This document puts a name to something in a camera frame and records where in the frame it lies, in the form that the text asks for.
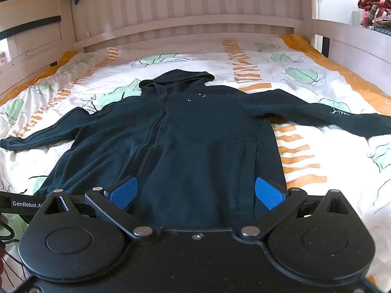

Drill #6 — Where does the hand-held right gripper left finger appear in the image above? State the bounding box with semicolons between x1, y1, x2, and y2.
43;175;155;239

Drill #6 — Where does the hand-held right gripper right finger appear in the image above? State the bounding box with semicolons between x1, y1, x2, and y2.
239;176;357;239

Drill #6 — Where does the dark navy hooded jacket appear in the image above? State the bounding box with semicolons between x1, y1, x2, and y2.
0;70;391;230

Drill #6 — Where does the pile of colourful clothes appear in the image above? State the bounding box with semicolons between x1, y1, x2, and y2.
358;0;391;31

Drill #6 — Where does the white leaf-print duvet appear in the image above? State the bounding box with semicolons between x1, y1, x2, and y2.
0;33;391;293

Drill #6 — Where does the white wooden bed frame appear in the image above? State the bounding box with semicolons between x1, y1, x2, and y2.
0;0;391;99

